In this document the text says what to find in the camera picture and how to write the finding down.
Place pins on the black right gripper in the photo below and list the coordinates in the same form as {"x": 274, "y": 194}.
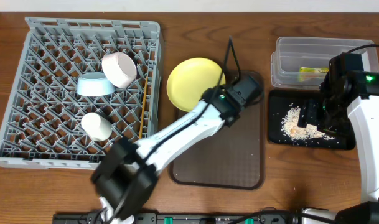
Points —
{"x": 311, "y": 115}

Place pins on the green snack wrapper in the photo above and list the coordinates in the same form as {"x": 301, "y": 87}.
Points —
{"x": 307, "y": 73}

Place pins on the leftover cooked rice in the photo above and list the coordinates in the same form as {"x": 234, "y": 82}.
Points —
{"x": 295, "y": 133}

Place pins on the yellow round plate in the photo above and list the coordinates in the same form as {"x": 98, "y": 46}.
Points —
{"x": 189, "y": 79}

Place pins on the wooden chopstick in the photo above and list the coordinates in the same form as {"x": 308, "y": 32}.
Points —
{"x": 143, "y": 109}
{"x": 149, "y": 101}

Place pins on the white bowl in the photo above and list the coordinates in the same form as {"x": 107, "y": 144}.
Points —
{"x": 119, "y": 69}

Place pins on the light blue bowl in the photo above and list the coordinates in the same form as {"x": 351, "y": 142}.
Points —
{"x": 94, "y": 84}

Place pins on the white cup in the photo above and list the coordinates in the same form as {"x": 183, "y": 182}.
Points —
{"x": 97, "y": 127}

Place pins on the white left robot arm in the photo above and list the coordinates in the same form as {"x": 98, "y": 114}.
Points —
{"x": 127, "y": 176}

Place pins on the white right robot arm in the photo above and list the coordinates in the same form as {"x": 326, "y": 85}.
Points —
{"x": 349, "y": 105}

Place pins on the clear plastic waste bin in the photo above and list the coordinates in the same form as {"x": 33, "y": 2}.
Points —
{"x": 292, "y": 53}

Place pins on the black waste tray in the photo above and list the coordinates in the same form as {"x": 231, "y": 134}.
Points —
{"x": 281, "y": 105}

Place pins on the dark brown serving tray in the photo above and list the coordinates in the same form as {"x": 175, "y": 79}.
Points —
{"x": 233, "y": 158}

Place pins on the grey plastic dish rack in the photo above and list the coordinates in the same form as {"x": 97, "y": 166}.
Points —
{"x": 41, "y": 128}

